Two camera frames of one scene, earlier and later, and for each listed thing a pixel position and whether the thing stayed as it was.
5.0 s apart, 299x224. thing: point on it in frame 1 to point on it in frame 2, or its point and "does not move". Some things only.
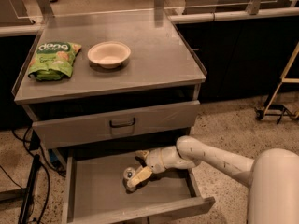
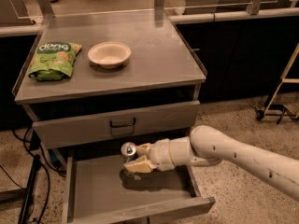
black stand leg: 24,215 does not move
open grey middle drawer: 94,190 does not move
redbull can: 128,174 to 128,151
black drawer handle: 121,126 does not move
